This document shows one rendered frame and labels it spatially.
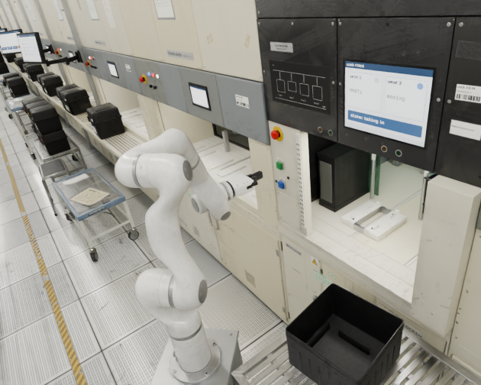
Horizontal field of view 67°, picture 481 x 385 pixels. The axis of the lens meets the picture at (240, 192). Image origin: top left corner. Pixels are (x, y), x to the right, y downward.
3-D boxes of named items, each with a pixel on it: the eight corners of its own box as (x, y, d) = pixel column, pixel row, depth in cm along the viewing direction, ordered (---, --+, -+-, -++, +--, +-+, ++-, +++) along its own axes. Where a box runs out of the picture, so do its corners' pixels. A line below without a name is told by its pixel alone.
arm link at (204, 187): (214, 171, 120) (237, 213, 145) (189, 145, 129) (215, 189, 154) (193, 188, 119) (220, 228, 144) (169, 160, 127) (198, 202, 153)
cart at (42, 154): (40, 171, 513) (26, 139, 489) (79, 158, 536) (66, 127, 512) (53, 195, 443) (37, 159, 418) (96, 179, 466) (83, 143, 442)
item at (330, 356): (332, 313, 145) (332, 281, 136) (401, 354, 126) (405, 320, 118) (287, 361, 130) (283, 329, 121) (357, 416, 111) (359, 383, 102)
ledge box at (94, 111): (92, 134, 368) (82, 108, 355) (119, 125, 379) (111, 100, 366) (98, 141, 345) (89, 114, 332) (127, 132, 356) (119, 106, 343)
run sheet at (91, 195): (68, 199, 326) (67, 198, 325) (90, 187, 342) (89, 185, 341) (89, 206, 310) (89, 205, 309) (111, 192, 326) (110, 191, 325)
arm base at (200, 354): (163, 381, 130) (149, 348, 120) (179, 336, 146) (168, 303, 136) (214, 386, 126) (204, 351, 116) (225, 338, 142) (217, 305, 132)
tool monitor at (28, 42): (27, 72, 366) (11, 33, 348) (79, 61, 388) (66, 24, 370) (34, 77, 336) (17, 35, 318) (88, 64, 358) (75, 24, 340)
